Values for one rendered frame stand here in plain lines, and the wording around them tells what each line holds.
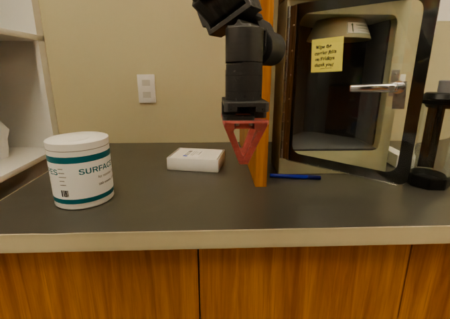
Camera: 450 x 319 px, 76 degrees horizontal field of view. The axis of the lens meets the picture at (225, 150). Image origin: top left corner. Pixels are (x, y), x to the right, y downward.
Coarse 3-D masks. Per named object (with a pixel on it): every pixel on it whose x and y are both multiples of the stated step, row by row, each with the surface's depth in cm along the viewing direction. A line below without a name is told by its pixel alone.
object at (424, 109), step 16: (432, 112) 70; (448, 112) 68; (432, 128) 71; (448, 128) 69; (416, 144) 75; (432, 144) 71; (448, 144) 70; (416, 160) 75; (432, 160) 72; (448, 160) 71; (432, 176) 73; (448, 176) 73
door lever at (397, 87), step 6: (354, 84) 61; (360, 84) 60; (366, 84) 59; (372, 84) 58; (378, 84) 57; (384, 84) 57; (390, 84) 56; (396, 84) 56; (402, 84) 59; (354, 90) 61; (360, 90) 60; (366, 90) 59; (372, 90) 58; (378, 90) 58; (384, 90) 57; (390, 90) 56; (396, 90) 56; (402, 90) 59
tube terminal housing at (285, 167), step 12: (288, 0) 72; (300, 0) 72; (312, 0) 72; (276, 72) 86; (276, 84) 86; (276, 96) 86; (276, 108) 86; (276, 120) 86; (276, 132) 87; (276, 144) 87; (276, 156) 87; (276, 168) 87; (288, 168) 84; (300, 168) 84; (312, 168) 84
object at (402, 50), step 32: (320, 0) 66; (352, 0) 62; (384, 0) 58; (416, 0) 55; (320, 32) 68; (352, 32) 63; (384, 32) 59; (416, 32) 56; (352, 64) 64; (384, 64) 60; (416, 64) 57; (320, 96) 71; (352, 96) 66; (384, 96) 61; (416, 96) 58; (320, 128) 72; (352, 128) 67; (384, 128) 63; (416, 128) 59; (288, 160) 81; (320, 160) 74; (352, 160) 69; (384, 160) 64
